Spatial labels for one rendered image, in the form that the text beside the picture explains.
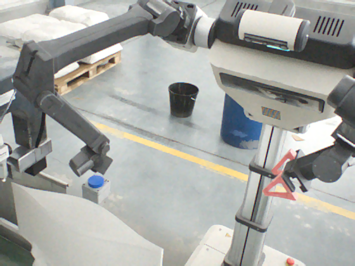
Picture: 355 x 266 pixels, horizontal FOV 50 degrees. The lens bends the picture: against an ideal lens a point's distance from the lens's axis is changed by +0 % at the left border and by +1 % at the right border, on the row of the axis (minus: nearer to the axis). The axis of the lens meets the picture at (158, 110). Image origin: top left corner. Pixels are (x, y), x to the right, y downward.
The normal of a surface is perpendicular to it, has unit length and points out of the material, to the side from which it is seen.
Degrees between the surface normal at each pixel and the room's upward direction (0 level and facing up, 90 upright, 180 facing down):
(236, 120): 93
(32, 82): 76
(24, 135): 90
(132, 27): 103
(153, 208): 0
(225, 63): 40
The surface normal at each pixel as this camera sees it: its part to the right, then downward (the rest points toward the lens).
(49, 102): 0.71, 0.58
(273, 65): -0.29, -0.43
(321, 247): 0.06, -0.88
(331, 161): -0.59, 0.17
